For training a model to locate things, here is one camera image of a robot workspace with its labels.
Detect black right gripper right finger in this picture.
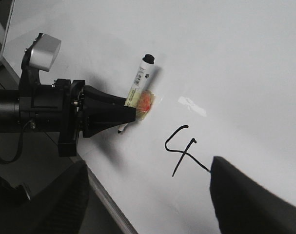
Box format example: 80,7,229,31
210,156,296,234

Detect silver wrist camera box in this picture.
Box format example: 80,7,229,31
29,34,61,72

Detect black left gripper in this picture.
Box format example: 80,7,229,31
19,44,136,157

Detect white whiteboard with aluminium frame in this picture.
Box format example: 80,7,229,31
2,0,296,234

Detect white whiteboard marker pen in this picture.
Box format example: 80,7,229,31
124,54,155,120

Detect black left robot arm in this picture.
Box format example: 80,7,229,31
0,46,136,157

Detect black cable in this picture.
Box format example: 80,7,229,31
0,119,36,165

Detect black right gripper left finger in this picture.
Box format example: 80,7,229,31
0,161,90,234

